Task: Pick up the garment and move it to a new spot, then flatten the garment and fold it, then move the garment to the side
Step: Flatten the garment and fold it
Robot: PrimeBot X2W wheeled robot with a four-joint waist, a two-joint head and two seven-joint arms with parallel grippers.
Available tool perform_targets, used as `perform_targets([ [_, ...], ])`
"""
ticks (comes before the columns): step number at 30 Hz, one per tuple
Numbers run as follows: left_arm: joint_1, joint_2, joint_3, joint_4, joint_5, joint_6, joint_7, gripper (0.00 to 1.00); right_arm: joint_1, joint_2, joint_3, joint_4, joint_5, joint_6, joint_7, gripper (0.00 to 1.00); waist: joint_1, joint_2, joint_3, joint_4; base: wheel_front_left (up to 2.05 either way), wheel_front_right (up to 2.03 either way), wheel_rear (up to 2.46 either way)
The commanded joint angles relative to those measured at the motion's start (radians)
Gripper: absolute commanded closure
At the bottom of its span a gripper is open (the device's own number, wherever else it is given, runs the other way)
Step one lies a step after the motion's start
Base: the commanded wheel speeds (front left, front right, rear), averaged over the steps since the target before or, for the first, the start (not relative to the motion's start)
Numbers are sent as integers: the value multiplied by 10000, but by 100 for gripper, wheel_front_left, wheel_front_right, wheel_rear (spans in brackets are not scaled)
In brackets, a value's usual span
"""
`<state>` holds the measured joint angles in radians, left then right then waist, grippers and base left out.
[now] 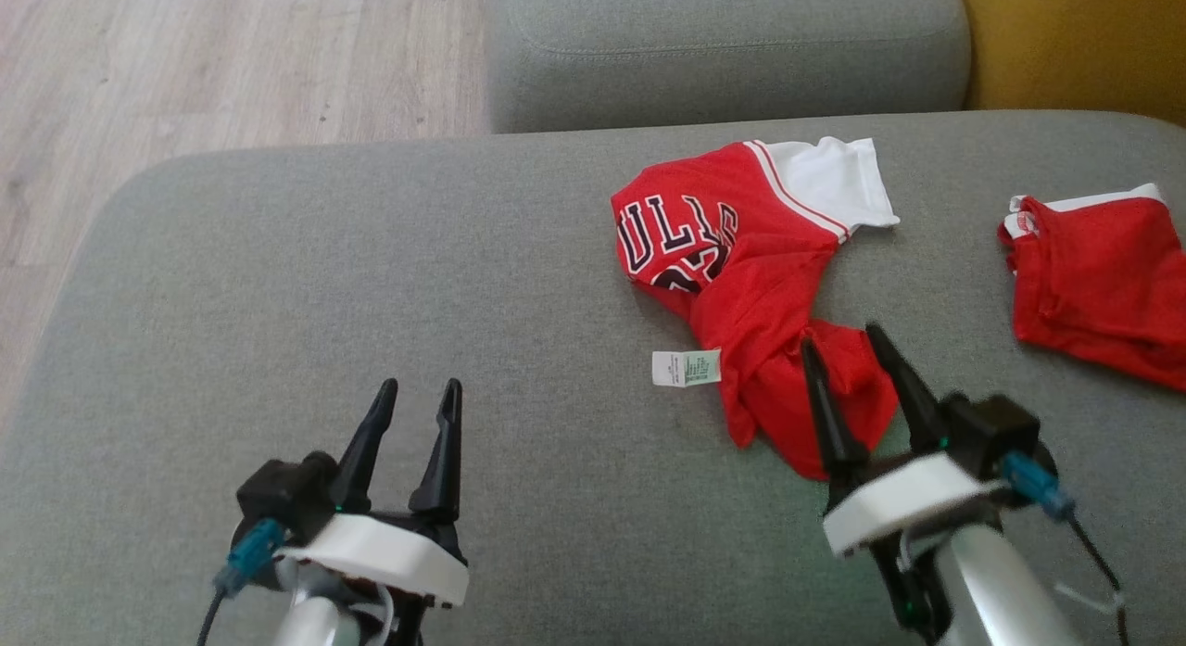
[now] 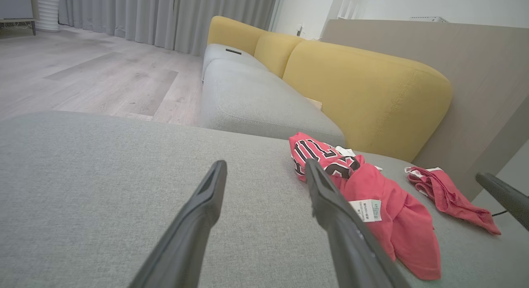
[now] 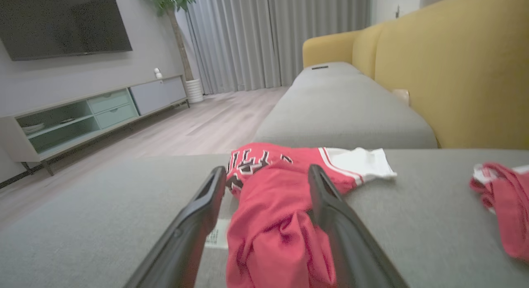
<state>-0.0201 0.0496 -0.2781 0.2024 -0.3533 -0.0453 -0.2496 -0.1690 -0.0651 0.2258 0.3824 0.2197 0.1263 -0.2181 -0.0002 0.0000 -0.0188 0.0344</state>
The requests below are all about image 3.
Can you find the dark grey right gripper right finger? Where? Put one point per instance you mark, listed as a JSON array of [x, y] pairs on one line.
[[351, 246]]

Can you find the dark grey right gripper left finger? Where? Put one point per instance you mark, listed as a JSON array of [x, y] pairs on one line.
[[182, 238]]

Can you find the red white basketball jersey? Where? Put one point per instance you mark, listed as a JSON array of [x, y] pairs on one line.
[[272, 222]]

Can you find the red shorts with white stripe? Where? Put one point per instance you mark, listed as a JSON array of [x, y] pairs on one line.
[[508, 205]]

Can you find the grey sofa seat cushion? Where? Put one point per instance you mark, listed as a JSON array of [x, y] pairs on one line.
[[343, 114], [326, 73]]

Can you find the grey mint television cabinet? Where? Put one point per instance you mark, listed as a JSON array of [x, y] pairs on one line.
[[111, 110]]

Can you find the white ribbed plant pot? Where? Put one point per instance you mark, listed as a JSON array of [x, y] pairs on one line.
[[194, 91]]

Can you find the small white figurine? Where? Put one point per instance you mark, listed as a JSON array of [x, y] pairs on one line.
[[158, 73]]

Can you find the black remote control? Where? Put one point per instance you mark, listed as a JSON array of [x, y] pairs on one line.
[[320, 67]]

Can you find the white dish stack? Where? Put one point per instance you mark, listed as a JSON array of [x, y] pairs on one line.
[[33, 128]]

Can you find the grey pleated curtain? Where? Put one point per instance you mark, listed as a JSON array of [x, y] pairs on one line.
[[268, 36]]

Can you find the green indoor tree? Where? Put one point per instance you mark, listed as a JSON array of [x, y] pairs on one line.
[[169, 3]]

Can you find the black flat screen television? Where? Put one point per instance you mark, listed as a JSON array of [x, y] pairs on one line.
[[62, 23]]

